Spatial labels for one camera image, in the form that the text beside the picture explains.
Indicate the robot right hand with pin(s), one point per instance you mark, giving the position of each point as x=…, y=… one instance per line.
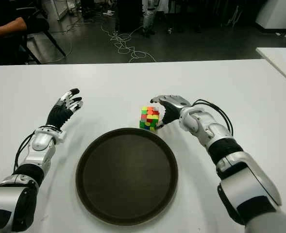
x=174, y=104

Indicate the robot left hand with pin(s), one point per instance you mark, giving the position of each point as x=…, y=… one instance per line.
x=57, y=116

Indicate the multicoloured Rubik's cube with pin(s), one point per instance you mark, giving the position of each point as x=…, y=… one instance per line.
x=148, y=117

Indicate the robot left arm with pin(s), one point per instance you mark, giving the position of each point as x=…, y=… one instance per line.
x=39, y=142

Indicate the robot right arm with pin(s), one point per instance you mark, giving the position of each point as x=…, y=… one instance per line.
x=249, y=179

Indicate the dark brown round plate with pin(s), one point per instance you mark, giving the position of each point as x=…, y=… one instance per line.
x=125, y=179

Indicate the black chair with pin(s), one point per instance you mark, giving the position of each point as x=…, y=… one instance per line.
x=55, y=43

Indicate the small silver floor caster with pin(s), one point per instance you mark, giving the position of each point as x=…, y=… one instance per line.
x=170, y=30

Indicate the black cabinet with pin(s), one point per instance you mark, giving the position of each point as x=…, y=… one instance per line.
x=129, y=14

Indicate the grey metal stand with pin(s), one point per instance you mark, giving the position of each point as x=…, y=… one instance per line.
x=233, y=15

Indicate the white cabinet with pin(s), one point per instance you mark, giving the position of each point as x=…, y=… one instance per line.
x=60, y=9

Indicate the white power strip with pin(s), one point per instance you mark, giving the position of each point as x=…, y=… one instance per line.
x=108, y=13

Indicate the white side table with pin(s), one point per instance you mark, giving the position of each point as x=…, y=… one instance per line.
x=281, y=60

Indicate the bystander black-clothed body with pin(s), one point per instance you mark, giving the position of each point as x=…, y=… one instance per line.
x=2, y=9

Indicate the white machine housing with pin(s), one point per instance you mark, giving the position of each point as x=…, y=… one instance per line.
x=276, y=14

